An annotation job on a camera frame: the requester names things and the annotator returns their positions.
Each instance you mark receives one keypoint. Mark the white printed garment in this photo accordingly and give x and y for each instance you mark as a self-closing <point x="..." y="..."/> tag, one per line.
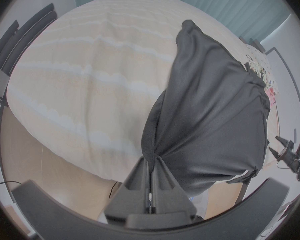
<point x="265" y="77"/>

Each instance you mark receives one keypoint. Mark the pink garment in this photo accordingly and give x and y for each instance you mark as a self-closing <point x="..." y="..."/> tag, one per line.
<point x="272" y="97"/>

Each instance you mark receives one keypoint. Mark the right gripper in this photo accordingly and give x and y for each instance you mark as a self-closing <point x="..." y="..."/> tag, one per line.
<point x="287" y="151"/>

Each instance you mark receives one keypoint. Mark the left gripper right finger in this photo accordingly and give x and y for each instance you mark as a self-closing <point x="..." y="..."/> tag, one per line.
<point x="170" y="196"/>

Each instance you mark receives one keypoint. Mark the bed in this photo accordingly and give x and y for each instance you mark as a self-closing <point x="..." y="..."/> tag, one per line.
<point x="90" y="84"/>

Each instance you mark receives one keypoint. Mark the black trousers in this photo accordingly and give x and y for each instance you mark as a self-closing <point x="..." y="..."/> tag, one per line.
<point x="205" y="109"/>

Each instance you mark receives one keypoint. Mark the grey white bedside table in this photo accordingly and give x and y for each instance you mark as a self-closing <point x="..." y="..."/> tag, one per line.
<point x="257" y="45"/>

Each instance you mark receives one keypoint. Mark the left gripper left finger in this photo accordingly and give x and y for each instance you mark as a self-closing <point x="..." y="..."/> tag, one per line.
<point x="130" y="196"/>

